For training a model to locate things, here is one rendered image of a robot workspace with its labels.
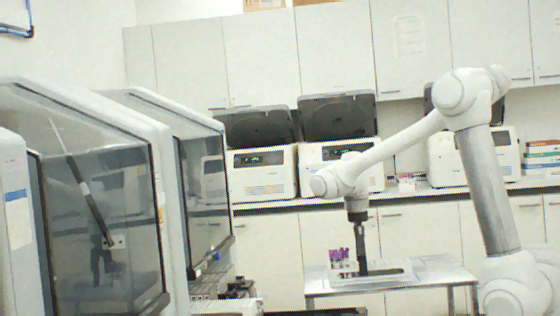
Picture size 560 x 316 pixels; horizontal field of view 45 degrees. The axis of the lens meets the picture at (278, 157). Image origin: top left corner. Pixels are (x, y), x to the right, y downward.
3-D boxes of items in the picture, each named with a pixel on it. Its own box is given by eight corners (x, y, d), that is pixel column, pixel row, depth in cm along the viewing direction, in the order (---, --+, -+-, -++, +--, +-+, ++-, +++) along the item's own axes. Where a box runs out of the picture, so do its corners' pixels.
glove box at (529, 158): (527, 164, 455) (526, 153, 455) (523, 163, 467) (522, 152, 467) (563, 161, 451) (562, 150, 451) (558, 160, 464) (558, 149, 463)
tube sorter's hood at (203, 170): (39, 290, 212) (16, 90, 209) (112, 251, 272) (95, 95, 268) (196, 280, 205) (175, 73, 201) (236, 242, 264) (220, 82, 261)
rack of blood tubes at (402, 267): (329, 287, 238) (328, 269, 238) (328, 280, 248) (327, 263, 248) (413, 280, 237) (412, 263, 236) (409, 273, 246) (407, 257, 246)
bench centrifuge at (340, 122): (300, 200, 437) (290, 95, 434) (308, 189, 499) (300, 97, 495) (386, 193, 430) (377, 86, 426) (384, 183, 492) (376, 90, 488)
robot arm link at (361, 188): (350, 192, 248) (331, 197, 238) (347, 151, 247) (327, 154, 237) (376, 192, 241) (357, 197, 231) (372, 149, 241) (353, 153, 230)
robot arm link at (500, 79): (456, 87, 219) (438, 88, 209) (502, 54, 209) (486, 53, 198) (477, 121, 216) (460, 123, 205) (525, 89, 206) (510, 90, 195)
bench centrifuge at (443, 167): (432, 190, 426) (423, 81, 422) (425, 180, 487) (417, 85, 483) (523, 183, 417) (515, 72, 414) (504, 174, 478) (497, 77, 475)
